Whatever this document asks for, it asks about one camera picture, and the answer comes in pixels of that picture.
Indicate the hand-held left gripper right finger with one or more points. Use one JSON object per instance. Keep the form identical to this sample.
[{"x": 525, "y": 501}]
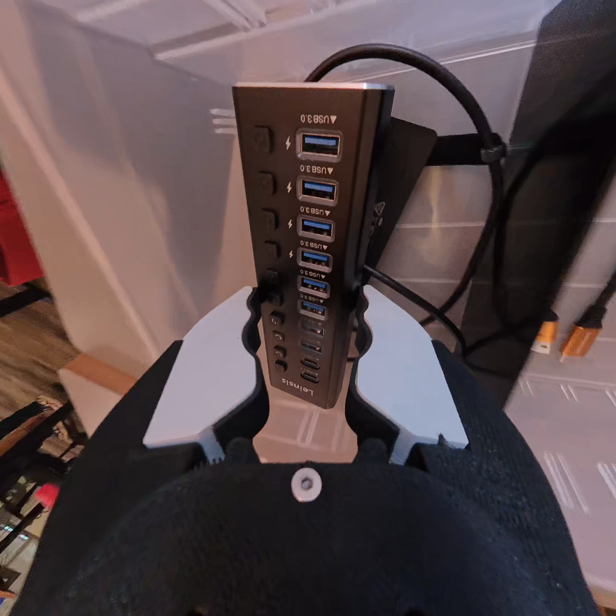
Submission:
[{"x": 404, "y": 380}]

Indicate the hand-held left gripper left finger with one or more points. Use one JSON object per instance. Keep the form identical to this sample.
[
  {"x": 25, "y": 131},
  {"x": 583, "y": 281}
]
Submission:
[{"x": 211, "y": 380}]

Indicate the long black usb hub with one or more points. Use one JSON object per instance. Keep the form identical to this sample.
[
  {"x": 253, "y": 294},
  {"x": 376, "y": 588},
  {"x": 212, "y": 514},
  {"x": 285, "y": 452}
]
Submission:
[{"x": 288, "y": 202}]

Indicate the clear plastic bin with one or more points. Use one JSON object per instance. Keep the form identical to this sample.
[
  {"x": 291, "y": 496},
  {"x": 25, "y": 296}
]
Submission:
[{"x": 120, "y": 168}]

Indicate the red plastic bin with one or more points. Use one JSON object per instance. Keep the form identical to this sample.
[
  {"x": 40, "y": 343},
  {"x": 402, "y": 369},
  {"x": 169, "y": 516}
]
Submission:
[{"x": 14, "y": 240}]

